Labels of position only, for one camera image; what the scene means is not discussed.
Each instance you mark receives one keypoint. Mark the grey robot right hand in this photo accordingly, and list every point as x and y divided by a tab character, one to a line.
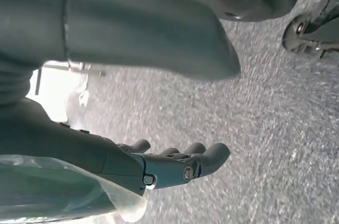
132	33

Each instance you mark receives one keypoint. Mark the grey metal bar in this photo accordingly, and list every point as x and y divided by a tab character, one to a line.
79	68

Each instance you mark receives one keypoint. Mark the clear plastic film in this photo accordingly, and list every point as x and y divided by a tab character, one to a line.
66	194

